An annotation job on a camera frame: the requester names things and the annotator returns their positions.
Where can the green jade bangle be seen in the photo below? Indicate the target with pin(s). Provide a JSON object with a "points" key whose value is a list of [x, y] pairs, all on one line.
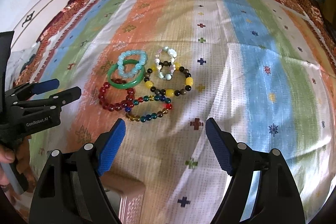
{"points": [[123, 85]]}

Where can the striped woven mat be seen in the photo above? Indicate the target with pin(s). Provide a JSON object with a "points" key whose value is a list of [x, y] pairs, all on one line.
{"points": [[236, 82]]}

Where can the printed white cloth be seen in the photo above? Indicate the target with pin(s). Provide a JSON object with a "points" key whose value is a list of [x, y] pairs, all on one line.
{"points": [[22, 58]]}

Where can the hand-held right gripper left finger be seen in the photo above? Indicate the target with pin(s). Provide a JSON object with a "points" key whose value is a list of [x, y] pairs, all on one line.
{"points": [[111, 148]]}

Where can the pink patterned box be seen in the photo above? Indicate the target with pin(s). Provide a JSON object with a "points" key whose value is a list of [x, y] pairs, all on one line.
{"points": [[131, 203]]}

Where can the person's left hand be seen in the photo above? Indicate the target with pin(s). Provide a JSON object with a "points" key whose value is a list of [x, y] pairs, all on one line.
{"points": [[6, 154]]}

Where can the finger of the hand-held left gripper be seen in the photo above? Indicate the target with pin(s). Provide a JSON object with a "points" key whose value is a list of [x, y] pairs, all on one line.
{"points": [[69, 96], [44, 86]]}

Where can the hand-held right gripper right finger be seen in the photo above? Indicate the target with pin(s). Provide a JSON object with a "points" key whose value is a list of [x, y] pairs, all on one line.
{"points": [[218, 145]]}

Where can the white cabinet door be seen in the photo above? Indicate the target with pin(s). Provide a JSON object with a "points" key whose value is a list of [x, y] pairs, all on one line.
{"points": [[39, 5]]}

